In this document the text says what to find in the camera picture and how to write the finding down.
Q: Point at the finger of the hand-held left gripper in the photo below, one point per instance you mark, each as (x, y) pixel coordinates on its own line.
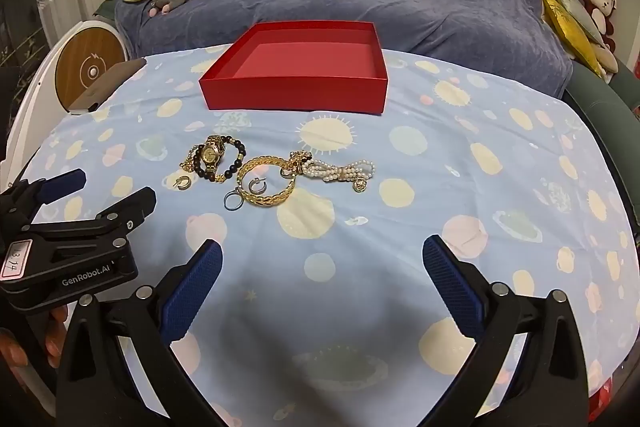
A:
(132, 204)
(65, 183)

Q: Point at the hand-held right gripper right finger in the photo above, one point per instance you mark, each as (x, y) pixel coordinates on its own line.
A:
(452, 287)

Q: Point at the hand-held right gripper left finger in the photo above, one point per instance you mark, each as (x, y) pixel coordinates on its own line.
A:
(192, 292)

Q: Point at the gold wrist watch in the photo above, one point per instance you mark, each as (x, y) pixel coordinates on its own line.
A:
(212, 150)

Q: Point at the silver hoop earring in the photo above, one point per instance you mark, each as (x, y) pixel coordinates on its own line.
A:
(260, 188)

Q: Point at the gold braided bangle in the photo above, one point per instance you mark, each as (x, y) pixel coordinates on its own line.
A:
(265, 160)

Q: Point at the red cardboard box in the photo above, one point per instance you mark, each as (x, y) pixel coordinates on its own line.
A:
(300, 72)

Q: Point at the person's left hand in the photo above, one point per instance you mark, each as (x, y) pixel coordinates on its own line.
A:
(56, 337)

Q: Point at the gold hoop earring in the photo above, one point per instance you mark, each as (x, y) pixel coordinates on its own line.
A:
(186, 183)

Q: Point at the blue printed tablecloth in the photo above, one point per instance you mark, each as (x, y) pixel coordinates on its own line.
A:
(350, 257)

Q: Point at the white appliance with wooden disc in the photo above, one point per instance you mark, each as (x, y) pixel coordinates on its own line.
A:
(90, 67)

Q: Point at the green sofa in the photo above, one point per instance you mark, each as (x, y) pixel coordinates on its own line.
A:
(600, 92)

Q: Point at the cream cushion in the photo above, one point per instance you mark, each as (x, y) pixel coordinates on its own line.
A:
(607, 62)

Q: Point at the yellow pillow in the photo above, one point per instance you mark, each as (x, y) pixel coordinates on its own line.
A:
(570, 32)

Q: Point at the pale grey pillow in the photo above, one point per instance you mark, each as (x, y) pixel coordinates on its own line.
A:
(575, 4)

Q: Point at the red monkey plush toy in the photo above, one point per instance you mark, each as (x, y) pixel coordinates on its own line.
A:
(600, 4)

